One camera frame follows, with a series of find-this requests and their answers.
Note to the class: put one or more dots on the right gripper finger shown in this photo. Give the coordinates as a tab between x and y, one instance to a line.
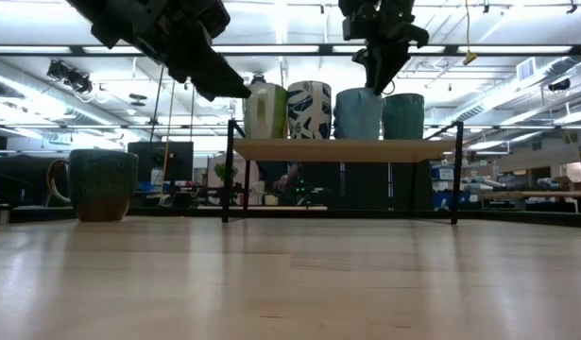
382	66

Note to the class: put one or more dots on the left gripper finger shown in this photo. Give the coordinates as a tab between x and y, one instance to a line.
219	82

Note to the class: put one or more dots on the green and white mug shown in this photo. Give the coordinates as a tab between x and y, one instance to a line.
252	113

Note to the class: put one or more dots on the light blue mug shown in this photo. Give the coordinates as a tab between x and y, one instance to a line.
356	115

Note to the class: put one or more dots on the large teal mug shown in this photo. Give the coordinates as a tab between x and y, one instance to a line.
403	118

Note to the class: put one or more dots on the blue white patterned mug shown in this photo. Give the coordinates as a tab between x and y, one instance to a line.
309	111

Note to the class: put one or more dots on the dark speckled stoneware mug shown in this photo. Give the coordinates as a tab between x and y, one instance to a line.
103	184

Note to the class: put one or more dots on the yellow hanging plug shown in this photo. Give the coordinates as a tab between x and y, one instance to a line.
469	59

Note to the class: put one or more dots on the small green plant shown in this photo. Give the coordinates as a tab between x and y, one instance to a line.
219	172

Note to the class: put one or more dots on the wooden shelf riser black legs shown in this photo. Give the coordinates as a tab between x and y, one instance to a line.
295	150

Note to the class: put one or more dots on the black monitor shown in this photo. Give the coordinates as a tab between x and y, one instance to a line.
148	158

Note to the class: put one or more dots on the person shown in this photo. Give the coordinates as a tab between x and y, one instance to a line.
287	181

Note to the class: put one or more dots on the black ceiling spotlight cluster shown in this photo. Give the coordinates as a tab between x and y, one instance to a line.
68	75

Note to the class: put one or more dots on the white ceiling air vent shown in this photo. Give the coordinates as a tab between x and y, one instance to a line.
526	70

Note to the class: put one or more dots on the blue storage bins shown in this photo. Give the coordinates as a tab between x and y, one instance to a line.
441	200

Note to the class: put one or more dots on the black ceiling lamp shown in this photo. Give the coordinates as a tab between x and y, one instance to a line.
559	85

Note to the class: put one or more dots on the long wooden table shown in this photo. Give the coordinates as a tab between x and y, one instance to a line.
545	194

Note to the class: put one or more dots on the black ceiling camera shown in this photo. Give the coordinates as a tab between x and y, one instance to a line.
258	79

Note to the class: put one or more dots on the black aluminium table frame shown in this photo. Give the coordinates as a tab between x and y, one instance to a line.
545	218

